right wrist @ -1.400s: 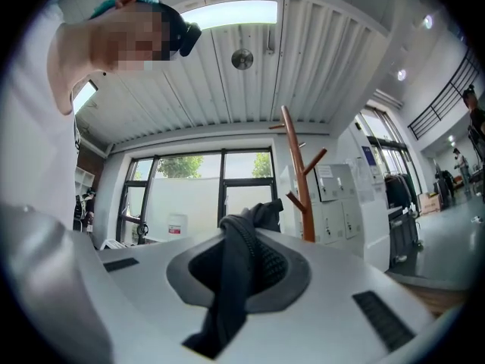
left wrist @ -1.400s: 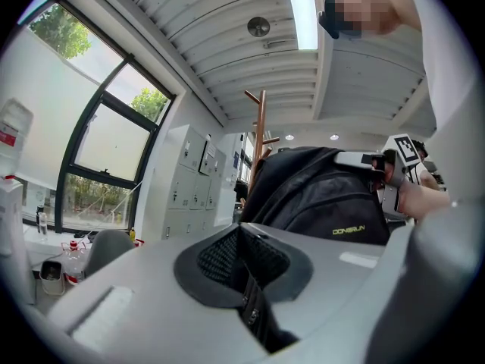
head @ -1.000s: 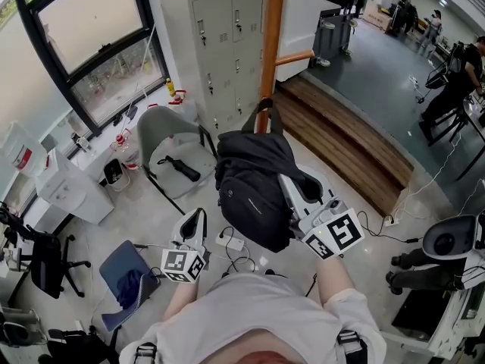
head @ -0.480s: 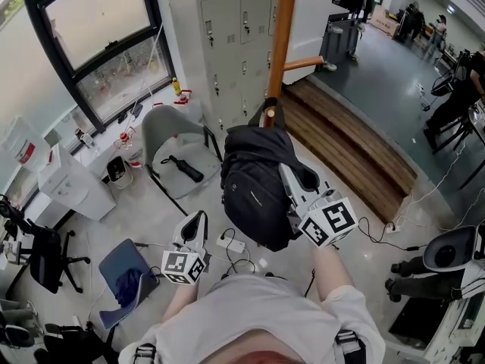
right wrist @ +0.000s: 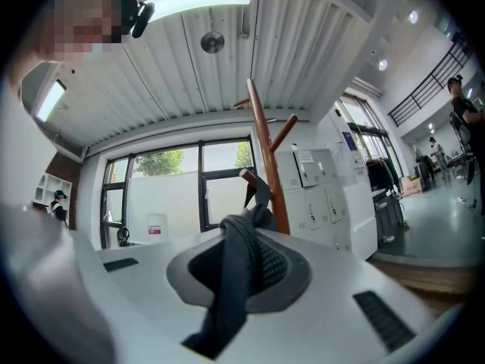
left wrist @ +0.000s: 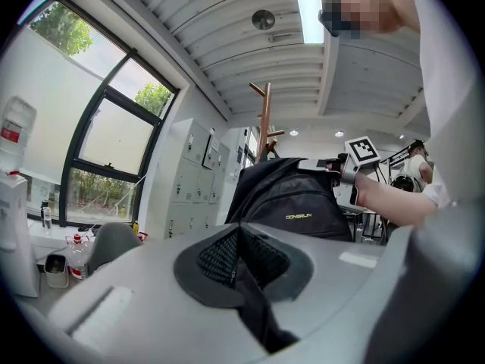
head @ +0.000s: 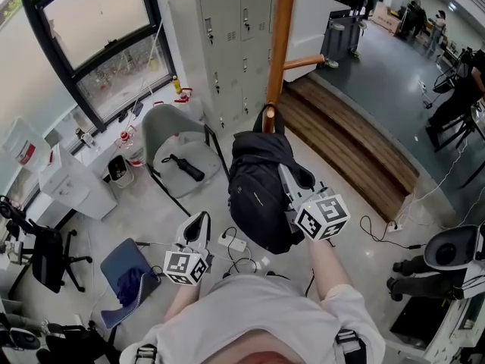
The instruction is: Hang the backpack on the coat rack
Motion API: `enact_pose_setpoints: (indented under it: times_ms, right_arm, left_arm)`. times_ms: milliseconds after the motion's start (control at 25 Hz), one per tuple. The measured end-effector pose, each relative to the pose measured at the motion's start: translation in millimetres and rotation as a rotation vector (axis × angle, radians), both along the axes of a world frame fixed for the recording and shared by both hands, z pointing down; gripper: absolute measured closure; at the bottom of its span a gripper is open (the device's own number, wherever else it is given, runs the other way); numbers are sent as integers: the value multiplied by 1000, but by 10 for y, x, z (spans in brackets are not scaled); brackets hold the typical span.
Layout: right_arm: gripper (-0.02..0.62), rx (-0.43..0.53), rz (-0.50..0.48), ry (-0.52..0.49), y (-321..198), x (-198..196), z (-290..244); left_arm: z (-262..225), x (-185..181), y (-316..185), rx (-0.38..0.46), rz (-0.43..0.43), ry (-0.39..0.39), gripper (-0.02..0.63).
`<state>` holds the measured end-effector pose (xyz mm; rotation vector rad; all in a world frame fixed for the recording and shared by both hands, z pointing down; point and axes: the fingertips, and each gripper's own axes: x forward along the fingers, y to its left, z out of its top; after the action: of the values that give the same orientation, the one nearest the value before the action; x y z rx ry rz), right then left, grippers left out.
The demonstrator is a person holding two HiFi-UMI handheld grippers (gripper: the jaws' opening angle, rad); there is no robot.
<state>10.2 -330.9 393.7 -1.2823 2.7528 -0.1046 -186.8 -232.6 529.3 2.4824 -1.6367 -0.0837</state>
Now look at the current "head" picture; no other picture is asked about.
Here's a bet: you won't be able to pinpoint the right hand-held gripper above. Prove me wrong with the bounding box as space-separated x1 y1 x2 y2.
277 163 350 243

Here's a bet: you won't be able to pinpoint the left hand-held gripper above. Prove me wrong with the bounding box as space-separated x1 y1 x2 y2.
162 211 212 287

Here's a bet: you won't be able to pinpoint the black backpack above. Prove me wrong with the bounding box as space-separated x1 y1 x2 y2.
227 103 316 256

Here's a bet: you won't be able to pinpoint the orange wooden coat rack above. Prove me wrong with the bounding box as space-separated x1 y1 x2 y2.
264 0 327 134

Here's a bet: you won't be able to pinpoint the person's left forearm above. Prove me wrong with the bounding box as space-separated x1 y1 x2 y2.
162 281 202 322

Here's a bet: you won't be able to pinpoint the person's right forearm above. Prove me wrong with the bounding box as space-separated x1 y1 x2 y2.
305 238 354 303

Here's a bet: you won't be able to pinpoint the black folded umbrella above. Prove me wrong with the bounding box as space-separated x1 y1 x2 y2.
161 153 206 183

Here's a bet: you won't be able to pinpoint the blue grey chair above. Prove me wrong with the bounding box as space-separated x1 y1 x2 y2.
99 237 162 331

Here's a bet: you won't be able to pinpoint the brown wooden steps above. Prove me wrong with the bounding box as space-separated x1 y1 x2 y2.
280 75 420 224

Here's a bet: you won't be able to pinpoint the person's white shirt torso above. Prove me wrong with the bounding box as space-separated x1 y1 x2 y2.
119 273 386 364

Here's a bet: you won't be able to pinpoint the small white trash bin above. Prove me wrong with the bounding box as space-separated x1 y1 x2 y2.
102 154 136 189

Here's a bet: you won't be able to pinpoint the grey shell chair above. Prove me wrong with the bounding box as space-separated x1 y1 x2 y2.
141 103 230 218
424 225 477 273

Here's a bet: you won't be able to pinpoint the white water dispenser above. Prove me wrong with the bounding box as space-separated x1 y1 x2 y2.
37 143 119 221

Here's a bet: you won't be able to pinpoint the black office chair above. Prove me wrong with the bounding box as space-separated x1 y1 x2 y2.
36 322 119 364
0 194 93 295

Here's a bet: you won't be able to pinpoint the grey metal locker cabinet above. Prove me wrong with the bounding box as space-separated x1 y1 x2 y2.
165 0 289 130

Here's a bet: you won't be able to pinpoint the grey wheeled cart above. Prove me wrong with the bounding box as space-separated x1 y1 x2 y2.
319 7 369 70

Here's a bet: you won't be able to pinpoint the white block cabinet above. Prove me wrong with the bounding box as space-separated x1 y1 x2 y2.
281 0 335 83

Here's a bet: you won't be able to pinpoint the black laptop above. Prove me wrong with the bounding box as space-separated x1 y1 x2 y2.
390 295 456 350

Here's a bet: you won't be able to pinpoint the clear water jug red label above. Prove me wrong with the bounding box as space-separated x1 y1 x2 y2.
1 117 52 172

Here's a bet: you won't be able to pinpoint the cardboard box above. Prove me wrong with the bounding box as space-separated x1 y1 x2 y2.
371 2 403 36

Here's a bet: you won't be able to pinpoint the white table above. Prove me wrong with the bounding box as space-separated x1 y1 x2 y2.
382 297 485 364

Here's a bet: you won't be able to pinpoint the black framed window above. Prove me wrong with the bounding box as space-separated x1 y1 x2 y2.
16 0 177 135

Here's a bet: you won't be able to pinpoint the black floor cable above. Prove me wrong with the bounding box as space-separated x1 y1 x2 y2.
358 215 427 250

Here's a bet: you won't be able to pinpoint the clear jug red handle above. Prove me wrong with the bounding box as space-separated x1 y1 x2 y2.
174 86 195 104
114 124 138 149

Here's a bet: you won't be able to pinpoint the black harness strap buckle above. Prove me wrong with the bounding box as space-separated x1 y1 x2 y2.
335 328 368 364
134 343 159 364

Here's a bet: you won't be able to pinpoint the white floor cable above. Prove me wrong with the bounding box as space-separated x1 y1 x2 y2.
393 142 471 227

